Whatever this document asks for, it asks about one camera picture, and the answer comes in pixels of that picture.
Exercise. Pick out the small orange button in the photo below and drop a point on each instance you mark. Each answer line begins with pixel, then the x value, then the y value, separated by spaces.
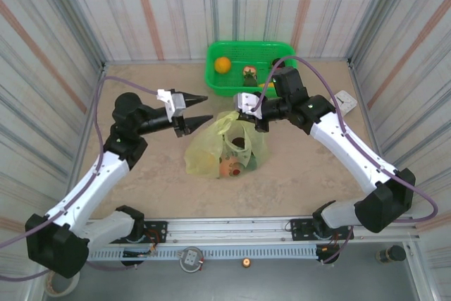
pixel 246 263

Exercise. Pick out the fake brown fruit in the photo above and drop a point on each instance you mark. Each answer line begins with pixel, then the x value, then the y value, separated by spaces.
pixel 239 142

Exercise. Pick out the beige tape roll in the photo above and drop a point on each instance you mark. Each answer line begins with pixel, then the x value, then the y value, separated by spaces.
pixel 67 288

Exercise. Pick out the fake red fruit half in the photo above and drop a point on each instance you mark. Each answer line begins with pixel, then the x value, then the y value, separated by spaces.
pixel 249 70

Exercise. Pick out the green plastic basket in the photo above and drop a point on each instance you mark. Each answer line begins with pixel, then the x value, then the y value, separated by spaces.
pixel 246 50

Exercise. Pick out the fake yellow banana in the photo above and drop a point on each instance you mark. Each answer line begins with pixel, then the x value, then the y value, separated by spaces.
pixel 267 85

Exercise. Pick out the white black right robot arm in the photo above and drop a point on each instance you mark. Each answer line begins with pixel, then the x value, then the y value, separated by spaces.
pixel 352 153

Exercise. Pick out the fake pink peach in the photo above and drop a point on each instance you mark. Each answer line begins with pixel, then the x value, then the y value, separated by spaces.
pixel 228 168

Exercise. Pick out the fake dark green avocado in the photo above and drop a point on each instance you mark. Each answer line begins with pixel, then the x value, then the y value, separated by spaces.
pixel 250 81

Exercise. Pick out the dark lidded jar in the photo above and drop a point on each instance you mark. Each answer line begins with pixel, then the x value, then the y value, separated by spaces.
pixel 391 254

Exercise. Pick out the fake green fruit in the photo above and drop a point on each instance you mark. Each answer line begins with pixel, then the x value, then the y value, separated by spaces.
pixel 252 162

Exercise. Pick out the fake yellow fruit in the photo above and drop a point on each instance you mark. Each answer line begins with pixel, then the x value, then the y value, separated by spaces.
pixel 212 163

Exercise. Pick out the yellow printed plastic bag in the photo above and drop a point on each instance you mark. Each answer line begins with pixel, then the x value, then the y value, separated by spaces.
pixel 201 153

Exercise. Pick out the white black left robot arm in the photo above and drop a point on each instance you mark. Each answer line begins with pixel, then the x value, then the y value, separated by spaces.
pixel 91 181

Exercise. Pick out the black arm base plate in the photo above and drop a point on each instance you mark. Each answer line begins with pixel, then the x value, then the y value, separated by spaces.
pixel 158 227
pixel 299 230

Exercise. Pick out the fake dark mangosteen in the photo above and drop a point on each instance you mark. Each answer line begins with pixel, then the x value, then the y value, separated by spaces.
pixel 276 62

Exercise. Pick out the aluminium mounting rail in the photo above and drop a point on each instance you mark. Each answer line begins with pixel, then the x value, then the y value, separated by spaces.
pixel 229 227

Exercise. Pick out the fake orange fruit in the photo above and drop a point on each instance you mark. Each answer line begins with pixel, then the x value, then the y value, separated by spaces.
pixel 223 65

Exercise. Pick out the white square clock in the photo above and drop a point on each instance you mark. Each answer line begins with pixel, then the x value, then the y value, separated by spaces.
pixel 347 102

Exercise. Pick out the round white socket device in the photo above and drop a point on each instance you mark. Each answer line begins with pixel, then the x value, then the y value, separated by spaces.
pixel 191 258

